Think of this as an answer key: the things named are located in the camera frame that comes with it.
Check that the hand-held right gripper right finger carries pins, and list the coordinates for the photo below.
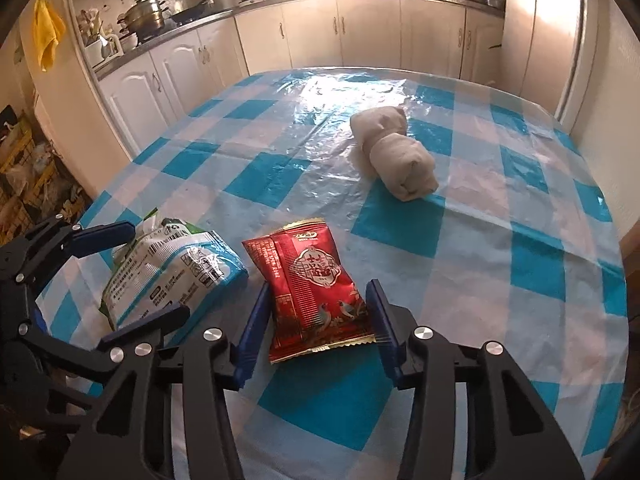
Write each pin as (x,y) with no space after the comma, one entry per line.
(382,330)

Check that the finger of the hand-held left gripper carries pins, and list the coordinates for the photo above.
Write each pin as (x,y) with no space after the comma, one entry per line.
(100,239)
(150,325)

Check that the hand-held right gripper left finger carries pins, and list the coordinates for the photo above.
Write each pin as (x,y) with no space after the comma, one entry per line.
(252,330)

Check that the green white blue snack packet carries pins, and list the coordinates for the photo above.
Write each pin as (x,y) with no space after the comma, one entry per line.
(165,270)

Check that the red snack packet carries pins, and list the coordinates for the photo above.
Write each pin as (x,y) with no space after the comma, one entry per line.
(310,280)

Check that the yellow plastic crates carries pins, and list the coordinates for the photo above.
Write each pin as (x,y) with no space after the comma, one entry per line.
(15,170)

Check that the blue white checked tablecloth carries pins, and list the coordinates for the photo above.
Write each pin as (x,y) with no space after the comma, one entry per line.
(475,260)

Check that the rolled white cloth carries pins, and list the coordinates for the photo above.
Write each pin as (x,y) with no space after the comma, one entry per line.
(395,160)

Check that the white utensil holder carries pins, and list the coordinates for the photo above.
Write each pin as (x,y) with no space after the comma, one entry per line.
(102,50)

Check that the yellow hanging cloth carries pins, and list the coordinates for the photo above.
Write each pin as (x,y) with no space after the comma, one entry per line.
(47,30)

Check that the steel steamer pot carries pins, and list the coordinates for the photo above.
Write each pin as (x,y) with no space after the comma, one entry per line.
(145,17)

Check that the dark frying pan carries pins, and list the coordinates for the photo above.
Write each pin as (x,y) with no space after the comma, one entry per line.
(192,12)

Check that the cream kitchen cabinets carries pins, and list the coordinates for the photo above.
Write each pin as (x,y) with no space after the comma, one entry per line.
(300,40)

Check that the white refrigerator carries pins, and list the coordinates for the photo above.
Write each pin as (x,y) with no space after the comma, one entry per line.
(545,35)

